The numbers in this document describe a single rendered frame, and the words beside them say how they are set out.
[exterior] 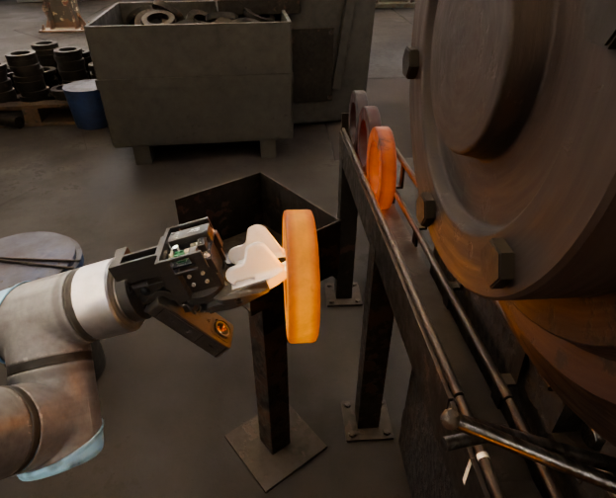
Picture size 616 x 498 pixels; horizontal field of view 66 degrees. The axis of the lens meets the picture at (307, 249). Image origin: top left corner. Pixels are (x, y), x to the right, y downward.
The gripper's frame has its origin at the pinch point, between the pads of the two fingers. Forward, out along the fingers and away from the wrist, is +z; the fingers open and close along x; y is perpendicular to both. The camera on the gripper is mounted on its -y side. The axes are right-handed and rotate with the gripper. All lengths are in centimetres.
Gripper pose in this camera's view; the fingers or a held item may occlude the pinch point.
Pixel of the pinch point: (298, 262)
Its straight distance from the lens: 55.4
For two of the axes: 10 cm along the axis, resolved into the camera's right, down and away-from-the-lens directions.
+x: -0.6, -5.7, 8.2
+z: 9.6, -2.6, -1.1
